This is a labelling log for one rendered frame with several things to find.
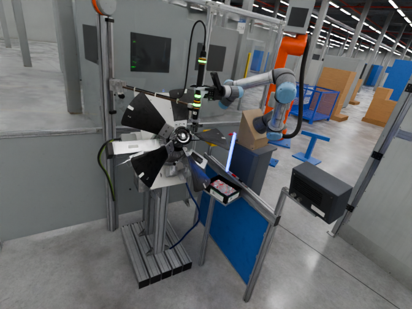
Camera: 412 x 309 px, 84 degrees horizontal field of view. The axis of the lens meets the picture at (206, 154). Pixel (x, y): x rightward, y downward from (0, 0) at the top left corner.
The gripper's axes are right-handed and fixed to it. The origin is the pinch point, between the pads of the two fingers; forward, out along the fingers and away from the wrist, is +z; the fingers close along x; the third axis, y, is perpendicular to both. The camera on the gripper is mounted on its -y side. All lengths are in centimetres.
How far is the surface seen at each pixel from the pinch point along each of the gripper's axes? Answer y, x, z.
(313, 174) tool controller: 26, -67, -36
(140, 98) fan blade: 10.6, 11.4, 27.9
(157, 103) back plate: 20.7, 37.8, 8.0
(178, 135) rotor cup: 28.0, -5.0, 9.7
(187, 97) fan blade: 10.0, 15.0, -4.4
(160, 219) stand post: 104, 8, 10
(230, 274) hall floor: 150, -31, -41
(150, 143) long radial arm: 38.1, 8.2, 21.9
